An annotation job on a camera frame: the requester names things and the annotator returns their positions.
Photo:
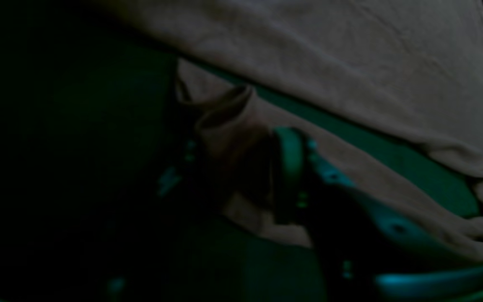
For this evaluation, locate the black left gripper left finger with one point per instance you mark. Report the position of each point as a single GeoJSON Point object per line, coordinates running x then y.
{"type": "Point", "coordinates": [181, 188]}

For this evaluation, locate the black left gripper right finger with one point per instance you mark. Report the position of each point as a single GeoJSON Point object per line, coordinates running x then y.
{"type": "Point", "coordinates": [366, 250]}

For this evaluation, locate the red long-sleeve shirt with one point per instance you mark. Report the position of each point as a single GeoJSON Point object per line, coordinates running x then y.
{"type": "Point", "coordinates": [409, 68]}

